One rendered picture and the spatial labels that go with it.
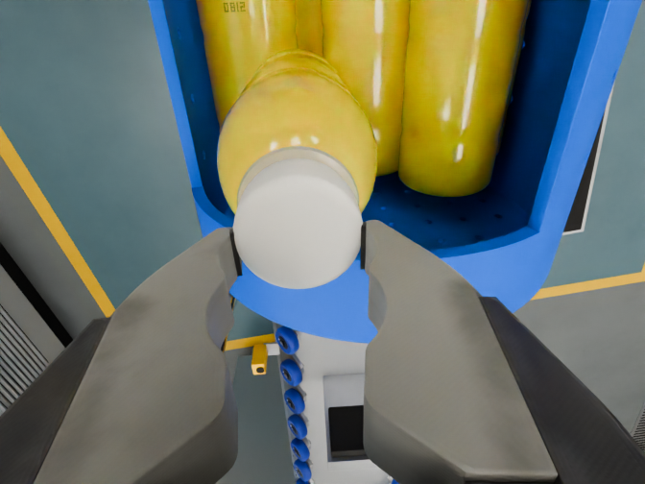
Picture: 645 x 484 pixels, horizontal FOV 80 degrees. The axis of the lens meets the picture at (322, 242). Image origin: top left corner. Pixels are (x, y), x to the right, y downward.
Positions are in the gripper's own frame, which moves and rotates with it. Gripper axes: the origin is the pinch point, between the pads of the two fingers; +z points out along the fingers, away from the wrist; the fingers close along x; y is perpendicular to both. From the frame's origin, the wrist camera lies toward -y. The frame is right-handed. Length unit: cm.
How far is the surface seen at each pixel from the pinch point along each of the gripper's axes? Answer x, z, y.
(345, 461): 3, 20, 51
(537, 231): 12.7, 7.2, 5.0
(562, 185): 13.6, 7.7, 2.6
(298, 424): -4, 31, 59
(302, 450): -4, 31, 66
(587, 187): 99, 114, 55
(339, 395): 3, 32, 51
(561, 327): 124, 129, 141
